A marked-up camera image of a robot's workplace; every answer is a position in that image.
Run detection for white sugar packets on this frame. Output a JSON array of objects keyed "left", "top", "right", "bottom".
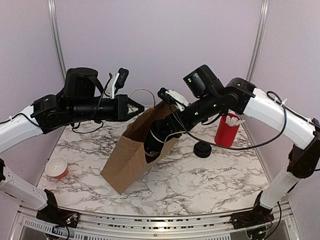
[{"left": 225, "top": 115, "right": 245, "bottom": 127}]

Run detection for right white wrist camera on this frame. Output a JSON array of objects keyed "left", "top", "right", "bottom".
[{"left": 157, "top": 87, "right": 190, "bottom": 112}]

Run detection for stack of black cup lids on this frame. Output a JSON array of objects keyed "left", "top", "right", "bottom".
[{"left": 193, "top": 141, "right": 212, "bottom": 158}]

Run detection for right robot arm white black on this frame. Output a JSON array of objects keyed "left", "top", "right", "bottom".
[{"left": 158, "top": 65, "right": 320, "bottom": 229}]

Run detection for brown paper bag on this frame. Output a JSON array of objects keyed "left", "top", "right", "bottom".
[{"left": 100, "top": 101, "right": 180, "bottom": 194}]

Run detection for aluminium frame post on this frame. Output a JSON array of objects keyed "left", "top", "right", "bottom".
[
  {"left": 246, "top": 0, "right": 270, "bottom": 82},
  {"left": 48, "top": 0, "right": 67, "bottom": 80}
]

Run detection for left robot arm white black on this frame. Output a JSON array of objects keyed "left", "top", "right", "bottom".
[{"left": 0, "top": 67, "right": 145, "bottom": 228}]

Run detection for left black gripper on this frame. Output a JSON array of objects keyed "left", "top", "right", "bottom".
[{"left": 70, "top": 93, "right": 145, "bottom": 122}]

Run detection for single black paper cup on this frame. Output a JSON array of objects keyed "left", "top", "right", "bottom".
[{"left": 143, "top": 119, "right": 170, "bottom": 164}]

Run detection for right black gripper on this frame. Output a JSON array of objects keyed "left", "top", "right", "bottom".
[{"left": 158, "top": 92, "right": 222, "bottom": 139}]

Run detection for red cylindrical container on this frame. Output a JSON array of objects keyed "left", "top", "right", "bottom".
[{"left": 214, "top": 113, "right": 240, "bottom": 147}]

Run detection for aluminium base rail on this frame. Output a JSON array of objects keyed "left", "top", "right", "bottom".
[{"left": 8, "top": 201, "right": 301, "bottom": 240}]

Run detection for orange white bowl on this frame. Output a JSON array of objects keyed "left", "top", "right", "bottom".
[{"left": 45, "top": 156, "right": 68, "bottom": 179}]

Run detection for right aluminium frame post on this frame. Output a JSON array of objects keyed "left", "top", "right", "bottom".
[{"left": 246, "top": 0, "right": 270, "bottom": 82}]

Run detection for left aluminium frame post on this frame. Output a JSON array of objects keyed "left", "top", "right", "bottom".
[{"left": 48, "top": 0, "right": 67, "bottom": 80}]

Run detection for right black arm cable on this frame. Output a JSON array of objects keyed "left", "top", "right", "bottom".
[{"left": 164, "top": 91, "right": 288, "bottom": 151}]

